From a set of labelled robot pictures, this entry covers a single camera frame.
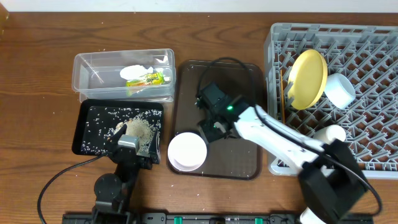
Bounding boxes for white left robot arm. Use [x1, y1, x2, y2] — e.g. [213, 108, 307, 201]
[91, 125, 160, 224]

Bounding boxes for white cup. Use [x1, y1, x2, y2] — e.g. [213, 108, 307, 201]
[313, 124, 346, 144]

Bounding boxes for spilled rice pile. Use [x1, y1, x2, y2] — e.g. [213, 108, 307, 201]
[81, 107, 163, 156]

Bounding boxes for yellow plate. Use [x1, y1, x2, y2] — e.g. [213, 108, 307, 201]
[287, 49, 328, 110]

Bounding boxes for blue bowl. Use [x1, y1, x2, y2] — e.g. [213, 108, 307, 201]
[324, 73, 356, 110]

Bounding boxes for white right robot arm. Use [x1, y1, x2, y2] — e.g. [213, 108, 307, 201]
[196, 83, 368, 223]

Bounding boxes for wooden chopstick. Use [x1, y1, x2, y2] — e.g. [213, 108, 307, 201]
[279, 69, 285, 124]

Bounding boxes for dark brown tray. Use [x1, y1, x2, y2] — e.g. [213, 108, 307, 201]
[169, 60, 266, 180]

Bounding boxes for green snack wrapper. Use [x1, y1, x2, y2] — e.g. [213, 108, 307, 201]
[126, 72, 165, 87]

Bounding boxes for grey dishwasher rack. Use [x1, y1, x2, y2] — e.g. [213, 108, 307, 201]
[264, 23, 397, 180]

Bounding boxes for black bin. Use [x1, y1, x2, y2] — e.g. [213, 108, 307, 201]
[72, 99, 164, 156]

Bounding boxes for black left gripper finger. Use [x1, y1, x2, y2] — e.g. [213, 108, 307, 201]
[149, 130, 161, 164]
[105, 124, 127, 148]

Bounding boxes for pink bowl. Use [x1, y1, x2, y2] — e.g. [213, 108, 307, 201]
[167, 132, 208, 172]

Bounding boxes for white tissue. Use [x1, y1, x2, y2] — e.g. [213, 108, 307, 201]
[119, 65, 154, 80]

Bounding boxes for clear plastic bin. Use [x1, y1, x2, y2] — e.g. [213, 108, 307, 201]
[72, 49, 176, 102]

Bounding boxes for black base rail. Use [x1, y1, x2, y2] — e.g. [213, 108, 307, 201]
[62, 211, 374, 224]

